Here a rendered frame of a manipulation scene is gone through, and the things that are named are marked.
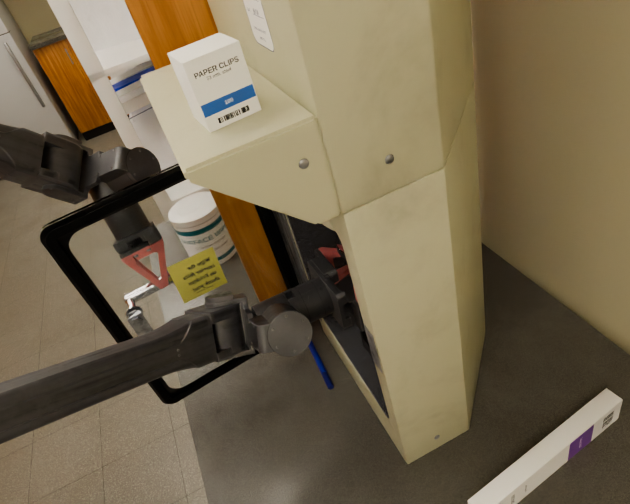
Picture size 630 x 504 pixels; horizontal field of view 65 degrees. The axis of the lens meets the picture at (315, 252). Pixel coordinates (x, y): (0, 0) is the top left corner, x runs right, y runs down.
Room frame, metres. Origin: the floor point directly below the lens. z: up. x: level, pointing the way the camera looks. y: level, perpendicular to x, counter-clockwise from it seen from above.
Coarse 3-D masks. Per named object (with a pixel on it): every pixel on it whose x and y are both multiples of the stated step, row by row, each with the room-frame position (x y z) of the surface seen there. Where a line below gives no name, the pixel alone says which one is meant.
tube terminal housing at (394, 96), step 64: (320, 0) 0.38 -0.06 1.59; (384, 0) 0.39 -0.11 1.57; (448, 0) 0.46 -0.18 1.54; (256, 64) 0.53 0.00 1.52; (320, 64) 0.38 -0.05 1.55; (384, 64) 0.39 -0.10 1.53; (448, 64) 0.44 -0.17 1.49; (320, 128) 0.37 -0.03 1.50; (384, 128) 0.38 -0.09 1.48; (448, 128) 0.42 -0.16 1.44; (384, 192) 0.38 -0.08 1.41; (448, 192) 0.40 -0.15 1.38; (384, 256) 0.38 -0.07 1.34; (448, 256) 0.40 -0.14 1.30; (320, 320) 0.68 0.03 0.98; (384, 320) 0.38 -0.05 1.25; (448, 320) 0.39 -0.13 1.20; (384, 384) 0.38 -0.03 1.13; (448, 384) 0.39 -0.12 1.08
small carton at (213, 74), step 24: (192, 48) 0.44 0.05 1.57; (216, 48) 0.42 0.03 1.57; (240, 48) 0.42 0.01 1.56; (192, 72) 0.41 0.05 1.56; (216, 72) 0.41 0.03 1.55; (240, 72) 0.42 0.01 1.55; (192, 96) 0.42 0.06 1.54; (216, 96) 0.41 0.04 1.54; (240, 96) 0.42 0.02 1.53; (216, 120) 0.41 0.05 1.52
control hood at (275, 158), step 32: (160, 96) 0.55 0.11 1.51; (288, 96) 0.44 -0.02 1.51; (192, 128) 0.43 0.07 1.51; (224, 128) 0.41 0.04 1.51; (256, 128) 0.39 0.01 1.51; (288, 128) 0.37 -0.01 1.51; (192, 160) 0.36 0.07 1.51; (224, 160) 0.36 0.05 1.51; (256, 160) 0.36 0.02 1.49; (288, 160) 0.37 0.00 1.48; (320, 160) 0.37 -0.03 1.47; (224, 192) 0.36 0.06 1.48; (256, 192) 0.36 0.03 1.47; (288, 192) 0.36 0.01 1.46; (320, 192) 0.37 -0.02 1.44
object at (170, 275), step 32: (160, 192) 0.63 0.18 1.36; (192, 192) 0.64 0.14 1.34; (96, 224) 0.60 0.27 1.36; (128, 224) 0.61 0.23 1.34; (160, 224) 0.62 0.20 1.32; (192, 224) 0.63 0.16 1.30; (224, 224) 0.65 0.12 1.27; (256, 224) 0.66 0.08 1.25; (96, 256) 0.59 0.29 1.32; (128, 256) 0.60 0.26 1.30; (160, 256) 0.61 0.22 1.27; (192, 256) 0.63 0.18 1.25; (224, 256) 0.64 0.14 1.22; (256, 256) 0.65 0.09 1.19; (128, 288) 0.60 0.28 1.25; (160, 288) 0.61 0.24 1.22; (192, 288) 0.62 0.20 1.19; (224, 288) 0.63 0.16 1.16; (256, 288) 0.65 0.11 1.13; (160, 320) 0.60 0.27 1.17
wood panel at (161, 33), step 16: (128, 0) 0.72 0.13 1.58; (144, 0) 0.72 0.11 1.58; (160, 0) 0.72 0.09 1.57; (176, 0) 0.73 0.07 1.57; (192, 0) 0.73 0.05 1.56; (144, 16) 0.72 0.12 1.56; (160, 16) 0.72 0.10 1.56; (176, 16) 0.73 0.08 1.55; (192, 16) 0.73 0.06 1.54; (208, 16) 0.74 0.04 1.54; (144, 32) 0.72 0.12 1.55; (160, 32) 0.72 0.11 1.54; (176, 32) 0.73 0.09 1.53; (192, 32) 0.73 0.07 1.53; (208, 32) 0.73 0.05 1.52; (160, 48) 0.72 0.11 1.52; (176, 48) 0.72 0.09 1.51; (160, 64) 0.72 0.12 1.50
